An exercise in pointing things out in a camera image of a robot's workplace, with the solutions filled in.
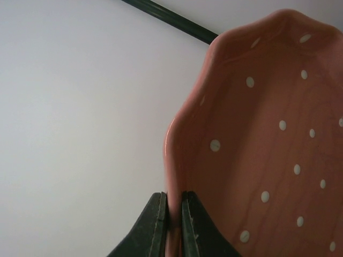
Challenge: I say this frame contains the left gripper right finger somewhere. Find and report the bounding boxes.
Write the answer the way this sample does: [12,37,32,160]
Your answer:
[181,191,240,257]

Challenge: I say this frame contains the pink polka dot plate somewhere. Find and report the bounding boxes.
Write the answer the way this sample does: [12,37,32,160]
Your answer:
[164,9,342,256]

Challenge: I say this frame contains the black aluminium frame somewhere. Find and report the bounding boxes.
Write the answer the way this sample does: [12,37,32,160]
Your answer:
[122,0,218,45]

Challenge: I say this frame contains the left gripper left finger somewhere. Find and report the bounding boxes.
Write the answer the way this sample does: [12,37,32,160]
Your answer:
[108,192,168,257]

